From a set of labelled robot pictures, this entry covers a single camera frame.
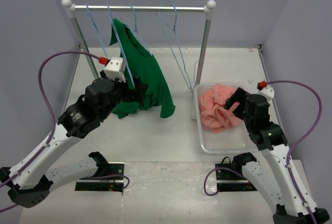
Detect blue hanger of pink shirt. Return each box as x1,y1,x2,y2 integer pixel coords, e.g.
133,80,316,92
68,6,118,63
155,4,193,91

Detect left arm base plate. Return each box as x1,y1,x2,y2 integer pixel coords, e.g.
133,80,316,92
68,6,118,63
75,162,127,193

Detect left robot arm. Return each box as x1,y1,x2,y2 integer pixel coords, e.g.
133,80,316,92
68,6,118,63
1,77,148,208

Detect pink t shirt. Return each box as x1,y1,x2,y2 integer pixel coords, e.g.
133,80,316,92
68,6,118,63
199,83,242,134

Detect metal clothes rack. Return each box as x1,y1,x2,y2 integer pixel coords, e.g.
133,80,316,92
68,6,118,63
62,0,216,93

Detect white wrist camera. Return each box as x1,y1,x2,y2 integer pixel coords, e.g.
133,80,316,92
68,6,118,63
103,57,127,82
257,84,275,102

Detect clear plastic basket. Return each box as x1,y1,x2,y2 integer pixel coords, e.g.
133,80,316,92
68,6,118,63
191,83,256,155

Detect blue hanger with green shirt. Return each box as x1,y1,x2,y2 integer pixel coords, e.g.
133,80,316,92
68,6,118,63
128,4,151,54

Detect empty blue hanger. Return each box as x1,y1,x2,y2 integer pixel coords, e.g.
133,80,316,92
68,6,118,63
106,4,135,87
85,3,108,59

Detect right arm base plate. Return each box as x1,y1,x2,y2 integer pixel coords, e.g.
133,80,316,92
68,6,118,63
215,170,257,192

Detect green t shirt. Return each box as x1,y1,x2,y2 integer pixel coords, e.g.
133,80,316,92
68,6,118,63
109,19,176,119

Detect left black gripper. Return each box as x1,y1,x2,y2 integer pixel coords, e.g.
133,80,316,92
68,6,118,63
100,74,148,119

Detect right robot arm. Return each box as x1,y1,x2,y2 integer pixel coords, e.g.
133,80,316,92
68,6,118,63
224,88,330,223

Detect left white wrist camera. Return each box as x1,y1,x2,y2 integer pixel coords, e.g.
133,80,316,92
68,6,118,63
103,57,127,82

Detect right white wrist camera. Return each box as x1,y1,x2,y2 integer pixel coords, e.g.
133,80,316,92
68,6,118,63
257,84,275,102

